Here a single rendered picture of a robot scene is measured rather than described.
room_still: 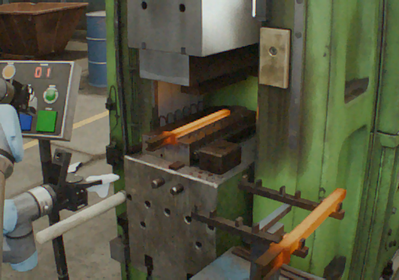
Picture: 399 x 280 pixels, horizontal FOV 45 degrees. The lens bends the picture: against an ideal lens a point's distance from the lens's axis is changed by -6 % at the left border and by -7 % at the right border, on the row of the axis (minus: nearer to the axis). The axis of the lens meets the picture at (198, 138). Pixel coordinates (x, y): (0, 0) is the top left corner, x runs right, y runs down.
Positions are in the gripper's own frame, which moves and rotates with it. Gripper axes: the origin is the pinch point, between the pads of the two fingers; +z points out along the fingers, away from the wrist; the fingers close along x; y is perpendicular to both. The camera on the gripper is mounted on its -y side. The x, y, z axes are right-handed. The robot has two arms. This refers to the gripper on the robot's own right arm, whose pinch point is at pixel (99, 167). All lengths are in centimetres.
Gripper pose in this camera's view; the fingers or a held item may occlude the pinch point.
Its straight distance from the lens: 143.7
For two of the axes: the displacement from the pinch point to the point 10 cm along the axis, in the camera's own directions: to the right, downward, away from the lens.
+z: 6.0, -2.8, 7.5
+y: 0.0, 9.4, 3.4
